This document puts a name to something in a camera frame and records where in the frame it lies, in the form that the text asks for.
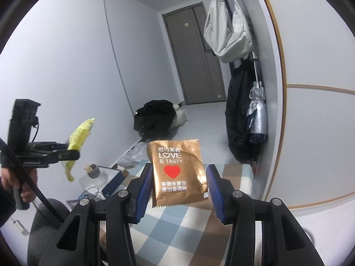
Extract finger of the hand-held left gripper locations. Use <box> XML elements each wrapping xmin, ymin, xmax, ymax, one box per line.
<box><xmin>41</xmin><ymin>149</ymin><xmax>81</xmax><ymax>168</ymax></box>
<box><xmin>27</xmin><ymin>141</ymin><xmax>70</xmax><ymax>152</ymax></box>

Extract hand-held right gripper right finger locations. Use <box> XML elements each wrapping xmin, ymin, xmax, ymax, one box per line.
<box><xmin>206</xmin><ymin>164</ymin><xmax>325</xmax><ymax>266</ymax></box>

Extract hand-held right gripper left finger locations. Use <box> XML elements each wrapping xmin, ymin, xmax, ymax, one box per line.
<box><xmin>47</xmin><ymin>163</ymin><xmax>154</xmax><ymax>266</ymax></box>

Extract printed yellow plastic bag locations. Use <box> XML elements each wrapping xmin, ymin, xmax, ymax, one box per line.
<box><xmin>64</xmin><ymin>118</ymin><xmax>96</xmax><ymax>183</ymax></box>

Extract brown red-printed sachet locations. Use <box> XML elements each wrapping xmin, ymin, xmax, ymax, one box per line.
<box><xmin>146</xmin><ymin>138</ymin><xmax>209</xmax><ymax>208</ymax></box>

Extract person's left forearm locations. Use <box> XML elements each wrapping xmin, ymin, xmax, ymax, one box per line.
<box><xmin>0</xmin><ymin>182</ymin><xmax>16</xmax><ymax>229</ymax></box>

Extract white shoulder bag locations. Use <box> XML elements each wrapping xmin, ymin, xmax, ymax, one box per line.
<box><xmin>203</xmin><ymin>0</ymin><xmax>254</xmax><ymax>63</ymax></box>

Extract person's left hand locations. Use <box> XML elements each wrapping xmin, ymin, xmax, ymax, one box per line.
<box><xmin>1</xmin><ymin>166</ymin><xmax>38</xmax><ymax>204</ymax></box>

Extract dark blue box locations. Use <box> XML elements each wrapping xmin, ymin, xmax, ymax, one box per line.
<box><xmin>101</xmin><ymin>164</ymin><xmax>131</xmax><ymax>196</ymax></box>

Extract white bedside table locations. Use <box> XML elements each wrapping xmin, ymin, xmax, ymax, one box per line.
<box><xmin>66</xmin><ymin>168</ymin><xmax>112</xmax><ymax>209</ymax></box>

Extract cup with chopsticks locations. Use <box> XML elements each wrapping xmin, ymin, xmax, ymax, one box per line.
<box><xmin>83</xmin><ymin>163</ymin><xmax>108</xmax><ymax>189</ymax></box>

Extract clear plastic bag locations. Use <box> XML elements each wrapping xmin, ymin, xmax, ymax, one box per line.
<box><xmin>117</xmin><ymin>142</ymin><xmax>149</xmax><ymax>170</ymax></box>

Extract plaid bed sheet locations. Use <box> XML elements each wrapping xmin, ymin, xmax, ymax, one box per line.
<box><xmin>121</xmin><ymin>163</ymin><xmax>255</xmax><ymax>266</ymax></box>

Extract black clothes pile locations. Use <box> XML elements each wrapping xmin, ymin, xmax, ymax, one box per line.
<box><xmin>133</xmin><ymin>99</ymin><xmax>178</xmax><ymax>139</ymax></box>

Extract black hanging jacket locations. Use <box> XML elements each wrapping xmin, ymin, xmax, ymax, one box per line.
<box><xmin>225</xmin><ymin>60</ymin><xmax>264</xmax><ymax>163</ymax></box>

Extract person's grey trouser leg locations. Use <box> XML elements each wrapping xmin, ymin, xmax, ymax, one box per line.
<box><xmin>27</xmin><ymin>198</ymin><xmax>70</xmax><ymax>266</ymax></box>

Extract white cloth bag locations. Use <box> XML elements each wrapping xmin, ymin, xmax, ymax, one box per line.
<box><xmin>169</xmin><ymin>103</ymin><xmax>187</xmax><ymax>130</ymax></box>

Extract silver folded umbrella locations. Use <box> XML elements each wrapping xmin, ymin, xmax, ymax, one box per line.
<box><xmin>245</xmin><ymin>52</ymin><xmax>268</xmax><ymax>145</ymax></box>

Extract white wood-trimmed wardrobe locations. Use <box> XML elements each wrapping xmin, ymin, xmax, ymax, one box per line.
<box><xmin>249</xmin><ymin>0</ymin><xmax>355</xmax><ymax>229</ymax></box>

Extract grey door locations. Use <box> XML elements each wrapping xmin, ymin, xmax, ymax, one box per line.
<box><xmin>162</xmin><ymin>2</ymin><xmax>227</xmax><ymax>106</ymax></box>

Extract tangled cables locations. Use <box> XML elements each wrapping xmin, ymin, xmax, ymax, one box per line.
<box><xmin>80</xmin><ymin>186</ymin><xmax>106</xmax><ymax>200</ymax></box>

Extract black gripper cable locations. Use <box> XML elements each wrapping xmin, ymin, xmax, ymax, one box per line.
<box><xmin>0</xmin><ymin>137</ymin><xmax>65</xmax><ymax>225</ymax></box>

